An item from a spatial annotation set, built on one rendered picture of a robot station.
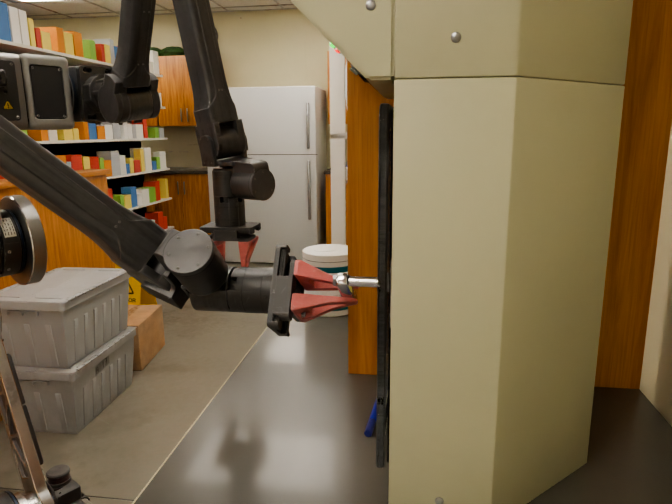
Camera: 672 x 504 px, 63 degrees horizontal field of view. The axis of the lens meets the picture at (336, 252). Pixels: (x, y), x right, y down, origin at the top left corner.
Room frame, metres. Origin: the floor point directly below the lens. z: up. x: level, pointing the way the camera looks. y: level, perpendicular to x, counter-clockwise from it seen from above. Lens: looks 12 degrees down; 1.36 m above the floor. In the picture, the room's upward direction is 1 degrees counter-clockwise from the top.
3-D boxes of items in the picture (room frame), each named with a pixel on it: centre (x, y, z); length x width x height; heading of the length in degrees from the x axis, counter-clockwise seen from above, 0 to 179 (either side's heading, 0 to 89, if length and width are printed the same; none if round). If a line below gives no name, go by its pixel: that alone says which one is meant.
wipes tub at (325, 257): (1.27, 0.02, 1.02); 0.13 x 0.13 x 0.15
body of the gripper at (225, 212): (1.03, 0.20, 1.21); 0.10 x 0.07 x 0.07; 81
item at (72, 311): (2.57, 1.34, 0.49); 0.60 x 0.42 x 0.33; 172
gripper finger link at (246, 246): (1.03, 0.19, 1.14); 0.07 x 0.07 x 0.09; 81
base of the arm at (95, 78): (1.26, 0.51, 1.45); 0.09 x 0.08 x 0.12; 140
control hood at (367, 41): (0.69, -0.02, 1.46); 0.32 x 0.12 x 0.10; 172
